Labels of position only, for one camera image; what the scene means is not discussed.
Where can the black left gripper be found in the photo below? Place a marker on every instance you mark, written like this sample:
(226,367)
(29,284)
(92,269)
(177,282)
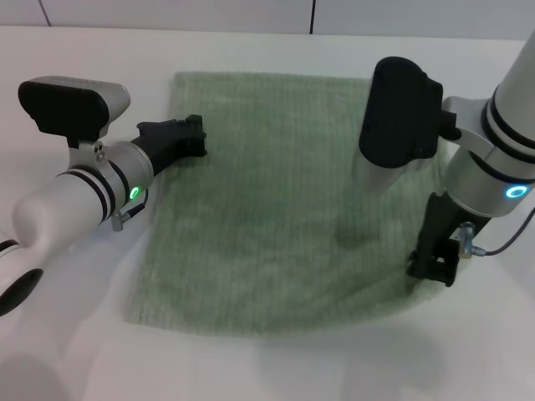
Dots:
(161,140)

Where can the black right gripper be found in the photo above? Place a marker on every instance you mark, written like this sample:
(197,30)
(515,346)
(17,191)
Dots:
(439,225)

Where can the green terry towel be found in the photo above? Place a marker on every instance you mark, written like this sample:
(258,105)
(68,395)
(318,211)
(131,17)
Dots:
(259,217)

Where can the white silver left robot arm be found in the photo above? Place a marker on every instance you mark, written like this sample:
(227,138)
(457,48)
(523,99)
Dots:
(62,200)

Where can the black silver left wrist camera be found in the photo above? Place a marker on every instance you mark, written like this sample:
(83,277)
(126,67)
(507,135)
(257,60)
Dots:
(71,108)

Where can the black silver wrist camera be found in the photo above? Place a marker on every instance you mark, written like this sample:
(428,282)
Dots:
(397,113)
(71,108)

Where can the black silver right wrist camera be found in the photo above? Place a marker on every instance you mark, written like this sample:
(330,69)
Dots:
(397,113)

